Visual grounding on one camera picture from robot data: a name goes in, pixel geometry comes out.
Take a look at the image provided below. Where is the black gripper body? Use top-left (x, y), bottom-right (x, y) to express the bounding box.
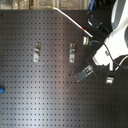
top-left (86, 58), bottom-right (105, 77)

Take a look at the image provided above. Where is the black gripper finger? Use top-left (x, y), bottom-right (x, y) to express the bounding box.
top-left (75, 65), bottom-right (93, 82)

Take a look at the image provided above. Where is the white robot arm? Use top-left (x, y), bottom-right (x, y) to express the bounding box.
top-left (75, 0), bottom-right (128, 83)

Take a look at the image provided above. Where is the small silver connector block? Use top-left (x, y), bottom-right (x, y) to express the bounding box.
top-left (106, 77), bottom-right (114, 84)

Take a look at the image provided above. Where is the green-lit sensor module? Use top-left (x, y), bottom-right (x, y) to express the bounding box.
top-left (83, 37), bottom-right (90, 45)

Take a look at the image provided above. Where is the black perforated breadboard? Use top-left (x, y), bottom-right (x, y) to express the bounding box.
top-left (0, 10), bottom-right (128, 128)

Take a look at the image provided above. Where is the right metal cable clip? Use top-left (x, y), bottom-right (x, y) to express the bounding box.
top-left (69, 43), bottom-right (76, 63)

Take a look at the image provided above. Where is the metal cable clip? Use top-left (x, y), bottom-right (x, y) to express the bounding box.
top-left (69, 43), bottom-right (76, 63)
top-left (33, 42), bottom-right (41, 63)

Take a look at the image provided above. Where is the black camera box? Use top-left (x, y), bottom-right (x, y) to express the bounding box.
top-left (88, 15), bottom-right (102, 29)

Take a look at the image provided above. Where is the left metal cable clip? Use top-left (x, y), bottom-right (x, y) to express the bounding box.
top-left (33, 42), bottom-right (41, 63)

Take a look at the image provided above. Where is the blue cable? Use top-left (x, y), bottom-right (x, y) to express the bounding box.
top-left (88, 0), bottom-right (95, 13)

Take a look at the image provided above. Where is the white cable with coloured tips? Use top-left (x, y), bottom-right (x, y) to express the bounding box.
top-left (49, 5), bottom-right (95, 38)

